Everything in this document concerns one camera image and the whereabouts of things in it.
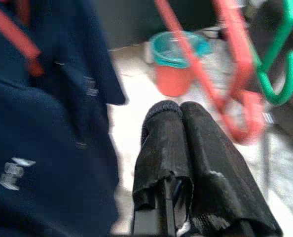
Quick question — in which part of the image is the teal bin liner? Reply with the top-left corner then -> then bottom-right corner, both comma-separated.
150,31 -> 213,69

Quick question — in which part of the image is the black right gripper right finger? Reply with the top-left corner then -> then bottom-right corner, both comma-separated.
181,101 -> 283,237

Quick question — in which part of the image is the navy blue garment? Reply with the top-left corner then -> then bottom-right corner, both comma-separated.
0,0 -> 127,237

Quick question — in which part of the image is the red plastic hanger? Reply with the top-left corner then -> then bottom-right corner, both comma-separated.
0,0 -> 45,78
155,0 -> 266,144

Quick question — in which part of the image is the orange waste bin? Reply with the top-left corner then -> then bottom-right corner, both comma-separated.
155,63 -> 195,97

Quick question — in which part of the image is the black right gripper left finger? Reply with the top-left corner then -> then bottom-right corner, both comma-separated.
133,100 -> 194,237

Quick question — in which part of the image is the black television console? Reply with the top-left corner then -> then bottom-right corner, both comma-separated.
92,0 -> 223,49

